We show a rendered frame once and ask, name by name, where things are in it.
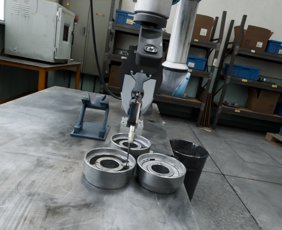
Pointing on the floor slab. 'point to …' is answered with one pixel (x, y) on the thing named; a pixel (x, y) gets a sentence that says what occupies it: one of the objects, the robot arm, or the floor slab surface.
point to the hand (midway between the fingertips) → (134, 111)
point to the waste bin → (190, 162)
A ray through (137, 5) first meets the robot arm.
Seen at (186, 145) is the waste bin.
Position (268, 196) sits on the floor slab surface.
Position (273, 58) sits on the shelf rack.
